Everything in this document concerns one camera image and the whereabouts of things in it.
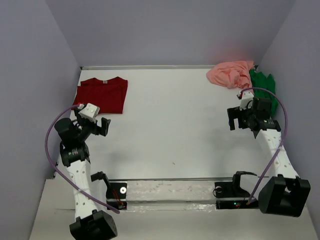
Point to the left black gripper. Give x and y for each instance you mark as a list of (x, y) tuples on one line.
[(97, 130)]

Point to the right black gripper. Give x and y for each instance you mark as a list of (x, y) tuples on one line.
[(235, 113)]

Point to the pink polo shirt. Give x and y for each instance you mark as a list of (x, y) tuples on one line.
[(231, 74)]

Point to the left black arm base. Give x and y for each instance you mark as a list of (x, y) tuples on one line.
[(113, 192)]

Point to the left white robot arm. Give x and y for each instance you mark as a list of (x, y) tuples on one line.
[(91, 220)]

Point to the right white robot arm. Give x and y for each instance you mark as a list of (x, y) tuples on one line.
[(279, 190)]

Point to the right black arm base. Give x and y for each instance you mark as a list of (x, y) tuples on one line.
[(230, 196)]

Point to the folded red t-shirt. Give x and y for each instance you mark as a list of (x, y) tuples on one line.
[(109, 95)]

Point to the crumpled green t-shirt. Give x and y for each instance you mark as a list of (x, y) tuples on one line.
[(259, 80)]

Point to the white foam block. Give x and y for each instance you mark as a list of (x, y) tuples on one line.
[(170, 191)]

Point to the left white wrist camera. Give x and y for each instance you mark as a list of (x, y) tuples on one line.
[(88, 111)]

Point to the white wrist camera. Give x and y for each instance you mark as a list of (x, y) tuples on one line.
[(246, 99), (88, 111)]

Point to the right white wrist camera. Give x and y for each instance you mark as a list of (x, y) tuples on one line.
[(246, 99)]

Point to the aluminium rear table rail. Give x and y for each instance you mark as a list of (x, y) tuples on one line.
[(144, 67)]

